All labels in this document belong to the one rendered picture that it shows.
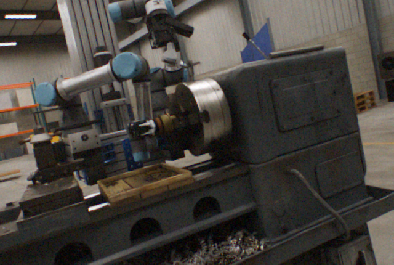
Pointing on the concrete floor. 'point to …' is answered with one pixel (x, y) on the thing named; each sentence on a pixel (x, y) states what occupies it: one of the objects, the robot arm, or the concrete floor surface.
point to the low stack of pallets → (359, 98)
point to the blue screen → (262, 39)
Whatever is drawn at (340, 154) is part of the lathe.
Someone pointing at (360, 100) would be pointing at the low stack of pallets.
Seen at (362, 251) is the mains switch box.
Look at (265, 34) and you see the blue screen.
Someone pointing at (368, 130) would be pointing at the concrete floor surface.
